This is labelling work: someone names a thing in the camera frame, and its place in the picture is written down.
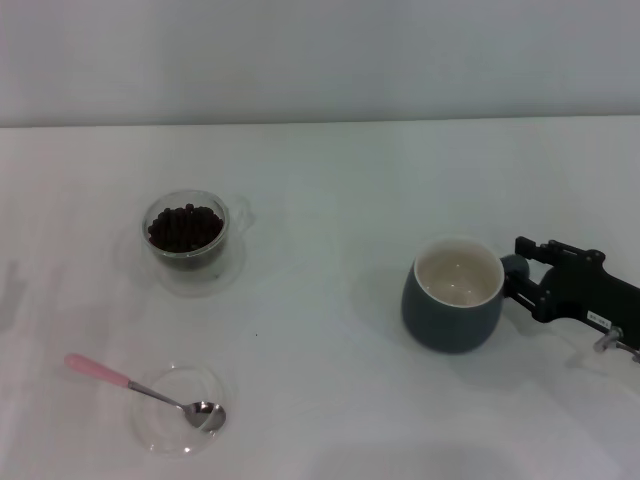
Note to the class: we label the dark teal ceramic mug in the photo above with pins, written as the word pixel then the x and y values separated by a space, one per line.
pixel 440 325

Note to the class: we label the clear glass saucer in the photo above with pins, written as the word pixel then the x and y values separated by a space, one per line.
pixel 165 425
pixel 236 270

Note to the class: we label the dark coffee beans pile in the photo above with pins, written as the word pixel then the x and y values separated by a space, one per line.
pixel 185 230

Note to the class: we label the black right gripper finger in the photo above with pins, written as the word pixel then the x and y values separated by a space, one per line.
pixel 527 248
pixel 525 295

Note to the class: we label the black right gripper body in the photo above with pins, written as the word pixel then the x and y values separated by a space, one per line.
pixel 590 295

